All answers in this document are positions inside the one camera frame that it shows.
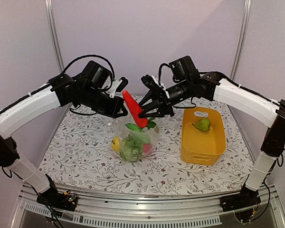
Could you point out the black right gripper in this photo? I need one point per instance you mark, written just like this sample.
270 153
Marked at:
165 108

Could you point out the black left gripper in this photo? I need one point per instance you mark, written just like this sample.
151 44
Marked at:
118 102

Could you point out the orange toy carrot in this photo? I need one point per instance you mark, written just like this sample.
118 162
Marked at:
135 110

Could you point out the green toy cucumber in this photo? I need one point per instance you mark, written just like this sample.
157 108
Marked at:
133 127

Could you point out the clear zip top bag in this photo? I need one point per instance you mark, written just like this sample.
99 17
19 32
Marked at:
148 136

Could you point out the red toy bell pepper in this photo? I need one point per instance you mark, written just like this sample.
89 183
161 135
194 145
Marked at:
147 148

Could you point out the green toy apple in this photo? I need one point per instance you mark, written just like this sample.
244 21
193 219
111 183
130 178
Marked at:
131 149

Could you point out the green toy leafy vegetable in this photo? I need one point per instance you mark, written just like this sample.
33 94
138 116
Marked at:
203 125

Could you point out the yellow toy lemon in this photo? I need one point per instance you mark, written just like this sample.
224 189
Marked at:
115 144

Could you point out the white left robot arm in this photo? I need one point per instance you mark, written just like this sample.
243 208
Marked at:
46 98

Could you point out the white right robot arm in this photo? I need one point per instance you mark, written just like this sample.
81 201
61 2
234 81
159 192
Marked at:
216 86

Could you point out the yellow plastic basket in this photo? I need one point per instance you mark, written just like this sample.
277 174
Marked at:
199 147

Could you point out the floral patterned table mat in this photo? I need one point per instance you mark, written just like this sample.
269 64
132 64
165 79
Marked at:
80 155

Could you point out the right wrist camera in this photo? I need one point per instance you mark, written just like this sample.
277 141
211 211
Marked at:
151 83

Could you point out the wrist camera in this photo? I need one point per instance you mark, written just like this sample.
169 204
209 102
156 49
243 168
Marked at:
123 84
151 83

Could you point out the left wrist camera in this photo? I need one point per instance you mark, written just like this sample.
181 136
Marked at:
123 84

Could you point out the left aluminium corner post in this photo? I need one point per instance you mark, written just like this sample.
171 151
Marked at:
53 33

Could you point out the aluminium corner post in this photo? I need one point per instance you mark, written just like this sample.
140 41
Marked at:
53 33
242 37

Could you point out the aluminium front rail base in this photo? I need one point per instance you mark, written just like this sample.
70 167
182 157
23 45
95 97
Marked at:
101 209

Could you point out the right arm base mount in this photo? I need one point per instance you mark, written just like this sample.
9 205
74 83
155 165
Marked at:
241 203

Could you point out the right aluminium corner post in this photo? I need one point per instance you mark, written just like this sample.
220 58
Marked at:
242 37

